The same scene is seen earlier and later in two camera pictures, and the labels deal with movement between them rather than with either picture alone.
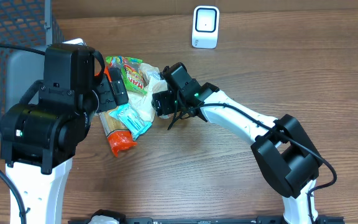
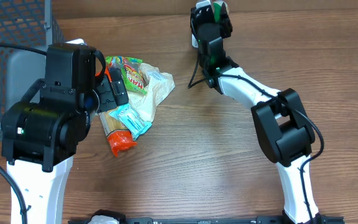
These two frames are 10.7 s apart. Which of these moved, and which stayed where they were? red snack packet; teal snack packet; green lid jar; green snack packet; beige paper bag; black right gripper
Moved: green lid jar; black right gripper
Stayed: beige paper bag; teal snack packet; red snack packet; green snack packet
